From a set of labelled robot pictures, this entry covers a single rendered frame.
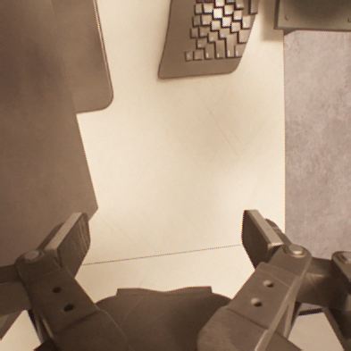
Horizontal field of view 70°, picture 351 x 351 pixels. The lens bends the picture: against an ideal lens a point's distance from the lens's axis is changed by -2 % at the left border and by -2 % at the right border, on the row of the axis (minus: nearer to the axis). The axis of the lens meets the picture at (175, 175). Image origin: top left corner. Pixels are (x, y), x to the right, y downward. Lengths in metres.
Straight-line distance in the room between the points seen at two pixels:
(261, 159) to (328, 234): 1.23
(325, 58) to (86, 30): 1.18
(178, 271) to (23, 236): 0.48
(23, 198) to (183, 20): 0.40
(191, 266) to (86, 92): 0.46
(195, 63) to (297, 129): 1.00
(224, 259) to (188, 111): 0.36
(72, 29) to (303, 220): 1.44
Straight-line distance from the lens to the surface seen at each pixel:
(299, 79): 1.43
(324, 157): 1.56
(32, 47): 0.32
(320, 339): 1.82
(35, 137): 0.28
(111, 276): 0.70
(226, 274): 0.70
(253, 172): 0.59
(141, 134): 0.54
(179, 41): 0.52
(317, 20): 0.56
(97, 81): 0.54
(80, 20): 0.56
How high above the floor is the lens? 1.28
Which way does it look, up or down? 72 degrees down
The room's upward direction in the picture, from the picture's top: 175 degrees clockwise
